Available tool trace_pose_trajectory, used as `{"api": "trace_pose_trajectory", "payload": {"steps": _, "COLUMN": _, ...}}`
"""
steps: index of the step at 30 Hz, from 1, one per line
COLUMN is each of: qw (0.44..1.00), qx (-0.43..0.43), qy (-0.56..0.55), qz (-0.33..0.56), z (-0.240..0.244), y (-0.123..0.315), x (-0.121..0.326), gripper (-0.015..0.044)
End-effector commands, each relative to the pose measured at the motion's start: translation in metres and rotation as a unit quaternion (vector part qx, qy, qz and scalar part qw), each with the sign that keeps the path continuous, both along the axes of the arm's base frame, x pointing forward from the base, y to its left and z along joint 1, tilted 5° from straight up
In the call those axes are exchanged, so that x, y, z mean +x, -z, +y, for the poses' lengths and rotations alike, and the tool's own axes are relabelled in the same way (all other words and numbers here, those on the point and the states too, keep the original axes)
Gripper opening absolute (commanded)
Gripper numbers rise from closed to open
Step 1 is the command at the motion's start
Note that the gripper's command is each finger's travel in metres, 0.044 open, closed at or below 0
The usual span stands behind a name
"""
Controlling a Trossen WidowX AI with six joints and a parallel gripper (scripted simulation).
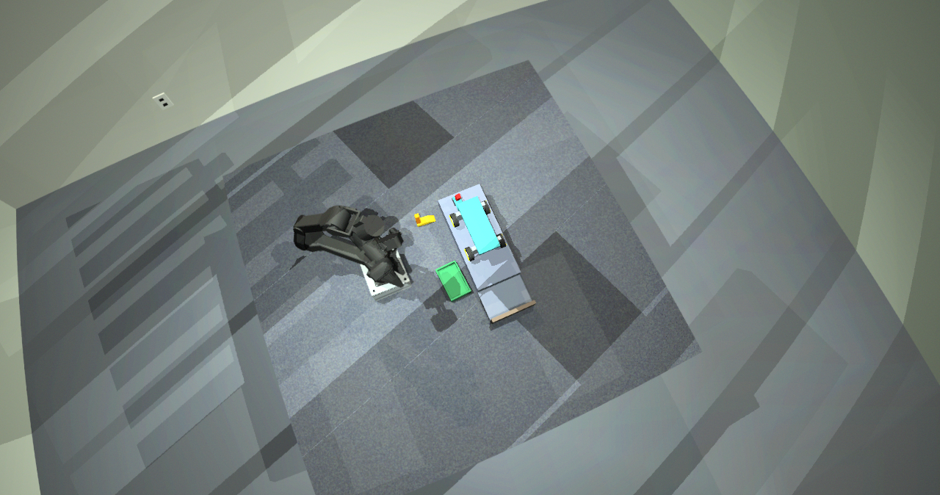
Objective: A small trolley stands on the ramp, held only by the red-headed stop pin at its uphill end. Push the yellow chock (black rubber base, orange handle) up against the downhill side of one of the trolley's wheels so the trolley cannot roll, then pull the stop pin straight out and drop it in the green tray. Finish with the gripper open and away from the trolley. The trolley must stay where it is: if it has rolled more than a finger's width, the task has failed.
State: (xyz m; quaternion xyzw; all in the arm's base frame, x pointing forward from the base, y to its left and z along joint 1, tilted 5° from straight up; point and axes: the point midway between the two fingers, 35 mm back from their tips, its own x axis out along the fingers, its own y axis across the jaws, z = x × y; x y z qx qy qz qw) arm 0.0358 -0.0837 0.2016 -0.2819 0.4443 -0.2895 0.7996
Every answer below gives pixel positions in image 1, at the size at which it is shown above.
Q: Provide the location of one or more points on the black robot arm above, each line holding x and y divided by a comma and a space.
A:
308, 233

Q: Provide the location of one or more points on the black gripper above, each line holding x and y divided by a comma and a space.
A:
385, 267

